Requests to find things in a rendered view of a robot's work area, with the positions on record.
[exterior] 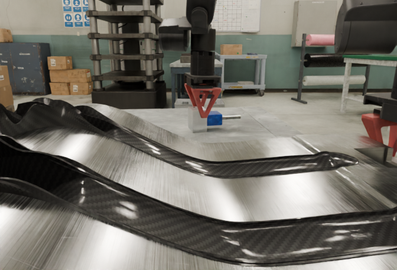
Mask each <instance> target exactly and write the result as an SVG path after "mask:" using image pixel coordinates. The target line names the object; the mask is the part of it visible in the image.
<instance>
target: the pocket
mask: <svg viewBox="0 0 397 270"><path fill-rule="evenodd" d="M354 149H355V150H356V151H359V152H361V153H362V154H364V155H366V156H368V157H369V158H371V159H373V160H375V161H377V162H379V163H381V164H383V165H384V166H386V167H388V168H395V167H397V163H395V162H393V161H392V155H393V148H387V147H381V148H354Z"/></svg>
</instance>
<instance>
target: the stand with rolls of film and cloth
mask: <svg viewBox="0 0 397 270"><path fill-rule="evenodd" d="M306 35H307V34H302V46H301V60H300V73H299V81H298V95H297V98H294V97H292V98H291V100H294V101H297V102H300V103H303V104H307V102H306V101H303V100H301V90H302V83H303V85H304V86H312V85H335V84H343V83H344V75H342V76H304V77H303V79H302V76H303V69H304V66H305V67H345V66H346V63H345V62H344V58H343V55H372V54H336V53H307V54H306V55H305V42H306V44H307V45H334V35H324V34H309V35H307V37H306ZM352 67H366V72H365V76H364V75H350V81H349V84H364V86H363V94H362V96H364V95H365V94H366V93H367V84H368V80H369V72H370V64H359V63H352Z"/></svg>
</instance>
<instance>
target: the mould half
mask: <svg viewBox="0 0 397 270"><path fill-rule="evenodd" d="M79 105H85V106H90V107H92V108H93V109H96V110H97V111H98V112H100V113H101V114H103V115H105V116H107V117H108V118H109V119H111V120H113V121H115V122H117V123H119V124H121V125H123V126H125V127H127V128H129V129H131V130H133V131H135V132H137V133H139V134H141V135H143V136H145V137H147V138H149V139H151V140H153V141H155V142H158V143H160V144H162V145H165V146H166V147H169V148H171V149H174V150H176V151H178V152H181V153H183V154H186V155H189V156H191V157H195V158H199V159H202V160H208V161H234V160H248V159H256V158H267V157H278V156H286V155H304V154H316V153H318V152H321V151H327V152H338V153H342V154H346V155H349V156H352V157H354V158H355V159H357V160H358V164H356V165H351V166H347V167H340V168H338V169H336V170H323V171H308V172H301V173H289V174H278V175H267V176H260V177H246V178H214V177H207V176H204V175H200V174H196V173H192V172H189V171H186V170H184V169H181V168H178V167H176V166H174V165H171V164H169V163H167V162H164V161H162V160H159V159H158V158H155V157H153V156H151V155H148V154H146V153H144V152H142V151H140V150H138V149H135V148H133V147H130V146H129V145H127V144H124V143H122V142H119V141H117V140H114V139H112V138H109V137H106V136H104V135H101V134H97V133H94V132H90V131H87V130H84V129H79V128H72V127H66V126H52V127H47V128H41V129H36V130H33V131H29V132H24V133H21V134H18V135H15V136H12V138H14V139H15V140H16V141H18V142H19V143H20V144H23V145H24V146H25V147H27V148H29V149H31V150H33V151H41V152H45V153H49V154H51V155H62V156H65V157H69V158H71V159H73V160H76V161H77V162H79V163H81V164H83V165H85V166H87V167H89V168H90V169H92V170H93V171H95V172H97V173H99V174H101V175H103V176H104V177H107V178H109V179H111V180H113V181H115V182H117V183H120V184H122V185H125V186H127V187H129V188H132V189H134V190H136V191H139V192H141V193H144V194H146V195H148V196H151V197H153V198H155V199H158V200H161V201H163V202H166V203H168V204H172V205H174V206H177V207H180V208H182V209H186V210H188V211H191V212H194V213H198V214H201V215H204V216H208V217H212V218H215V219H221V220H228V221H234V222H255V221H263V220H278V219H291V218H298V217H310V216H321V215H327V214H336V213H347V212H360V211H369V210H386V209H392V208H394V207H396V206H397V167H395V168H388V167H386V166H384V165H383V164H381V163H379V162H377V161H375V160H373V159H371V158H369V157H368V156H366V155H364V154H362V153H361V152H359V151H356V150H355V149H354V148H381V147H387V148H392V147H389V146H387V145H385V144H383V143H381V142H378V141H376V140H374V139H372V138H369V137H367V136H364V135H362V134H360V133H350V134H311V135H294V136H292V137H289V138H269V139H256V140H249V141H236V142H217V143H207V142H199V141H194V140H191V139H187V138H184V137H182V136H179V135H176V134H174V133H172V132H170V131H167V130H165V129H163V128H161V127H159V126H156V125H154V124H153V123H150V122H148V121H146V120H144V119H142V118H140V117H138V116H135V115H133V114H131V113H128V112H125V111H124V110H120V109H117V108H114V107H111V106H107V105H101V104H96V103H81V104H75V105H73V106H79ZM0 270H397V252H392V253H383V254H377V255H368V256H359V257H354V258H345V259H336V260H331V261H322V262H312V263H307V264H296V265H284V266H270V267H253V266H240V265H232V264H227V263H223V262H218V261H214V260H211V259H207V258H203V257H201V256H197V255H193V254H191V253H187V252H184V251H181V250H179V249H176V248H172V247H170V246H167V245H165V244H162V243H159V242H156V241H154V240H152V239H148V238H146V237H144V236H141V235H138V234H136V233H134V232H131V231H128V230H126V229H123V228H121V227H118V226H115V225H113V224H111V223H108V222H105V221H103V220H100V219H97V218H95V217H92V216H89V215H87V214H84V213H81V212H78V211H75V210H72V209H68V208H66V207H63V206H59V205H56V204H53V203H49V202H46V201H42V200H38V199H33V198H30V197H25V196H20V195H16V194H10V193H0Z"/></svg>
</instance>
